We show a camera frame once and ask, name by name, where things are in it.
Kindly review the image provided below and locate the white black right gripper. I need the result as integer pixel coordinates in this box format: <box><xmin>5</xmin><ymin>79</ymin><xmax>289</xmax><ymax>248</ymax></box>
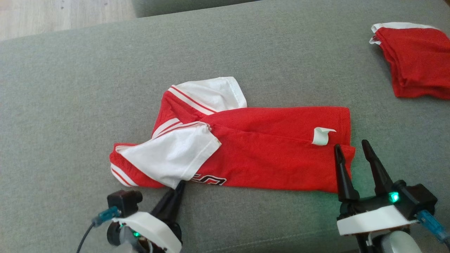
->
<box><xmin>334</xmin><ymin>140</ymin><xmax>419</xmax><ymax>253</ymax></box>

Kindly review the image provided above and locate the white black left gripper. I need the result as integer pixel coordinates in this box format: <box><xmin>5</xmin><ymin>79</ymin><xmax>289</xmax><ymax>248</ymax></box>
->
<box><xmin>107</xmin><ymin>180</ymin><xmax>186</xmax><ymax>253</ymax></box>

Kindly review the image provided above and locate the red shirt with number print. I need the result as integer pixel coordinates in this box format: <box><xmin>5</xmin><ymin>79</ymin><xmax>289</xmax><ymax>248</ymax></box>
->
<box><xmin>109</xmin><ymin>76</ymin><xmax>356</xmax><ymax>194</ymax></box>

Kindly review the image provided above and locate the red shirt with white trim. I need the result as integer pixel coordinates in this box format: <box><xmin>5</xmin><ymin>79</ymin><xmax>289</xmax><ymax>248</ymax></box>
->
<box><xmin>369</xmin><ymin>22</ymin><xmax>450</xmax><ymax>100</ymax></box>

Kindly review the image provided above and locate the grey sofa cushion with seam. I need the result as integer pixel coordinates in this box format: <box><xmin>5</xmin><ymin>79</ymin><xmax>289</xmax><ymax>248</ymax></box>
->
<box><xmin>131</xmin><ymin>0</ymin><xmax>261</xmax><ymax>18</ymax></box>

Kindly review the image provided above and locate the teal left camera cable plug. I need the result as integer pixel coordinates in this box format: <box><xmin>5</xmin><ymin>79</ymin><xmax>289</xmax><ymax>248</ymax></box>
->
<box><xmin>92</xmin><ymin>206</ymin><xmax>122</xmax><ymax>227</ymax></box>

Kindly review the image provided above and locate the teal camera cable plug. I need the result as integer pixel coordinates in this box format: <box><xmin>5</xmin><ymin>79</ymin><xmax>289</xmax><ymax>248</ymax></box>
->
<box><xmin>416</xmin><ymin>210</ymin><xmax>450</xmax><ymax>244</ymax></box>
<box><xmin>92</xmin><ymin>206</ymin><xmax>122</xmax><ymax>227</ymax></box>

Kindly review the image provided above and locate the teal right camera cable plug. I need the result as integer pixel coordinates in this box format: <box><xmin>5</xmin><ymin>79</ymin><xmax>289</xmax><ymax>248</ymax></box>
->
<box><xmin>416</xmin><ymin>210</ymin><xmax>450</xmax><ymax>244</ymax></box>

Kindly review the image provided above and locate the thin black left camera cable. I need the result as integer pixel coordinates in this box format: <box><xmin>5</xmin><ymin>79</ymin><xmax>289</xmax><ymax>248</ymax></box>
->
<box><xmin>76</xmin><ymin>222</ymin><xmax>96</xmax><ymax>253</ymax></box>

